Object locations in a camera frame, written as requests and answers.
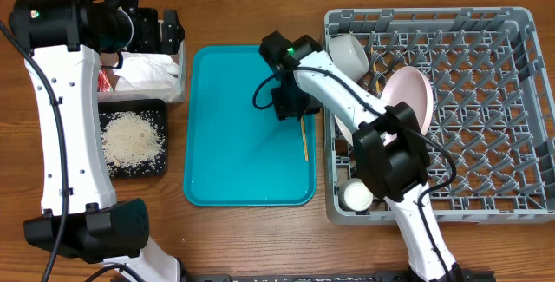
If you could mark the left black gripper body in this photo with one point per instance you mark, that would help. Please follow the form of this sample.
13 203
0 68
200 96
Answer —
145 37

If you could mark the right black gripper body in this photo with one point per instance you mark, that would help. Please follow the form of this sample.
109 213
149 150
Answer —
293 103

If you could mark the wooden chopstick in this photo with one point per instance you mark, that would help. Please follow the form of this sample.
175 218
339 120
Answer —
303 132
376 78

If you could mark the white napkin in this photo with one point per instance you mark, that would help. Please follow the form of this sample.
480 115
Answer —
146 71

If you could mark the red sauce packet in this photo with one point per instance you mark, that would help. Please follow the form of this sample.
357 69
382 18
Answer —
104 85

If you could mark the grey bowl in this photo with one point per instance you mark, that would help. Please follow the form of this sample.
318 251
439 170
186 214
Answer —
349 56

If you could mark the cooked rice pile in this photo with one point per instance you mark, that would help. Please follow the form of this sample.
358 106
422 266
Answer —
133 143

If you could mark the white cup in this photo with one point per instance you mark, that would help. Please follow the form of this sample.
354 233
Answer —
354 195

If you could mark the large white plate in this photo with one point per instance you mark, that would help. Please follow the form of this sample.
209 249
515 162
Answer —
409 85

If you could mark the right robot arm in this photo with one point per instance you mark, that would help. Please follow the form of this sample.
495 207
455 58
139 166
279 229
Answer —
391 152

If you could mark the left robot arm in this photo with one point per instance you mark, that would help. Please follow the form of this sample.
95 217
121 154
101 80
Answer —
61 42

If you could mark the clear plastic waste bin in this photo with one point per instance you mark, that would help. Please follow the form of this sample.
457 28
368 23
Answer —
173 94

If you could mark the grey dishwasher rack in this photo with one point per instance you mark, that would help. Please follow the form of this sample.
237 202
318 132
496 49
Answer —
493 103

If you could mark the black plastic tray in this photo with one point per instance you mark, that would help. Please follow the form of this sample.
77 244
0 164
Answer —
158 110

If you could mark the teal serving tray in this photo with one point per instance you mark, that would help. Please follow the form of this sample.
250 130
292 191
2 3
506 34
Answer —
237 155

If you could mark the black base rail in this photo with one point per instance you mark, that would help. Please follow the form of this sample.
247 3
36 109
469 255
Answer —
381 276

